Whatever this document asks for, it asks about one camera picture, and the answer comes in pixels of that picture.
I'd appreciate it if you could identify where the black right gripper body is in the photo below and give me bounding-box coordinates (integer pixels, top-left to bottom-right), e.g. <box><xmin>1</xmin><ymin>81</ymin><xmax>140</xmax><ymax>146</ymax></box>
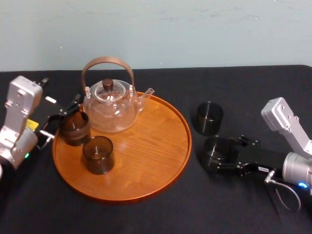
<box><xmin>236</xmin><ymin>144</ymin><xmax>288</xmax><ymax>177</ymax></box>

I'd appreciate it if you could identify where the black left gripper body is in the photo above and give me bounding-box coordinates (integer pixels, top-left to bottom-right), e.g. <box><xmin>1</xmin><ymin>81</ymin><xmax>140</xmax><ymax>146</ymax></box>
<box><xmin>33</xmin><ymin>96</ymin><xmax>67</xmax><ymax>150</ymax></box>

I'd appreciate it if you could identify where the dark smoked glass cup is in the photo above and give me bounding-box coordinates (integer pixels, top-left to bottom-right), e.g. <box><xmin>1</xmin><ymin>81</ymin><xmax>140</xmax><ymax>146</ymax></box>
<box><xmin>201</xmin><ymin>136</ymin><xmax>241</xmax><ymax>175</ymax></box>
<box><xmin>59</xmin><ymin>111</ymin><xmax>92</xmax><ymax>147</ymax></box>
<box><xmin>196</xmin><ymin>101</ymin><xmax>224</xmax><ymax>136</ymax></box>
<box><xmin>82</xmin><ymin>136</ymin><xmax>115</xmax><ymax>175</ymax></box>

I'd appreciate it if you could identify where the round wooden tray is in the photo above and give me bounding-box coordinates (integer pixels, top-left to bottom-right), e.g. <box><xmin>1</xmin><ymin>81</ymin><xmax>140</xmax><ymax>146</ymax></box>
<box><xmin>52</xmin><ymin>91</ymin><xmax>193</xmax><ymax>202</ymax></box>

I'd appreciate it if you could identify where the glass teapot lid dark knob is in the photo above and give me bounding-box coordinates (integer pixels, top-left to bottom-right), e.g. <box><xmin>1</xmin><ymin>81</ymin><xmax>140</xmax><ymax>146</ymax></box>
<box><xmin>94</xmin><ymin>78</ymin><xmax>127</xmax><ymax>102</ymax></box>

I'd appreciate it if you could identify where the black table cloth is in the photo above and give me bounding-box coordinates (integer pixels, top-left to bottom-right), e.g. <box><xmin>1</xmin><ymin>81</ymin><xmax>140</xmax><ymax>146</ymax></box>
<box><xmin>0</xmin><ymin>64</ymin><xmax>312</xmax><ymax>234</ymax></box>

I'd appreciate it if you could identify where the clear glass teapot wooden handle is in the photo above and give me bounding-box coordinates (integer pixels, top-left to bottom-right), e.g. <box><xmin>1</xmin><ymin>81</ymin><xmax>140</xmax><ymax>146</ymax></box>
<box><xmin>81</xmin><ymin>56</ymin><xmax>156</xmax><ymax>134</ymax></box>

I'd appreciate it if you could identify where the thin dark cable silver plug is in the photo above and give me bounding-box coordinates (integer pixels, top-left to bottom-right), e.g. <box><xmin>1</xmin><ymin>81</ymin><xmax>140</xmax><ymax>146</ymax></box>
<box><xmin>264</xmin><ymin>170</ymin><xmax>303</xmax><ymax>219</ymax></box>

